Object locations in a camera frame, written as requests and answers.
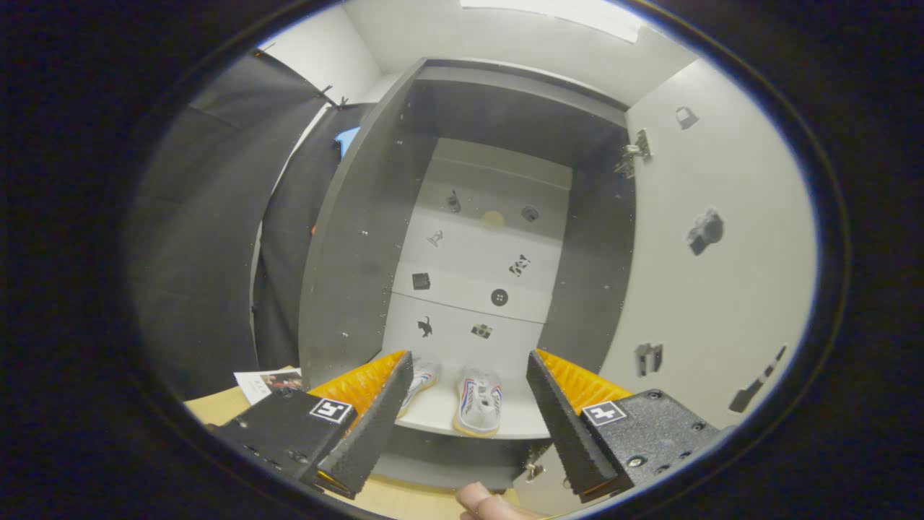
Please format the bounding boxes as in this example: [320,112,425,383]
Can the white canvas shoe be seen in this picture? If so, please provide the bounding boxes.
[453,368,504,438]
[397,357,441,420]

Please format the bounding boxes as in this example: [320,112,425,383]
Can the grey shoe cabinet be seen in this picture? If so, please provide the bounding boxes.
[298,58,647,493]

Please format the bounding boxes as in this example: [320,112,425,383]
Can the white book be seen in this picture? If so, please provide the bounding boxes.
[235,367,304,405]

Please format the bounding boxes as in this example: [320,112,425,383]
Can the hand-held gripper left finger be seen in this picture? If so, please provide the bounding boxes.
[213,352,414,499]

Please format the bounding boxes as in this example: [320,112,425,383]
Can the black backdrop cloth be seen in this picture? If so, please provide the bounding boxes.
[126,47,376,402]

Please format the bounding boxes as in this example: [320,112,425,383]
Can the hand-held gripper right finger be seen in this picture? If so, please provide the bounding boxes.
[526,350,723,503]

